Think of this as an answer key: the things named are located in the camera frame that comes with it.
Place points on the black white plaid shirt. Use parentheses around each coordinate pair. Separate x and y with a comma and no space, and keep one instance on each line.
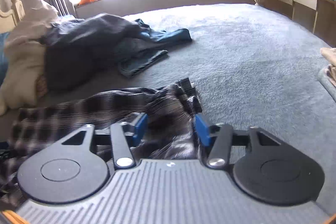
(105,108)

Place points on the cream carved headboard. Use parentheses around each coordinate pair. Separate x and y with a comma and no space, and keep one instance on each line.
(14,8)

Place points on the teal garment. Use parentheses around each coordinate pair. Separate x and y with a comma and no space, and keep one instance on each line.
(170,35)

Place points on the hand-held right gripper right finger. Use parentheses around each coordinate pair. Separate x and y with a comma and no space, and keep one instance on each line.
(203,129)

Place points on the light blue jeans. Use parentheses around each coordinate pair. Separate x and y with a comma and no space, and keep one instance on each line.
(141,61)

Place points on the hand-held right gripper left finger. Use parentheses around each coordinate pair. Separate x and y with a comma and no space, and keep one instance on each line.
(140,127)

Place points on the dark grey garment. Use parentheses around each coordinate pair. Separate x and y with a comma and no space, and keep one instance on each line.
(84,45)

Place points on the white cloth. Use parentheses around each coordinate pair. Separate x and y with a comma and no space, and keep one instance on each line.
(31,24)

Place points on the cream fleece blanket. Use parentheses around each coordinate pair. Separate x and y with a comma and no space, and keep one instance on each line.
(21,77)

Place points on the beige folded clothes stack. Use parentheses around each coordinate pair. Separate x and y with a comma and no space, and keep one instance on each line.
(330,61)

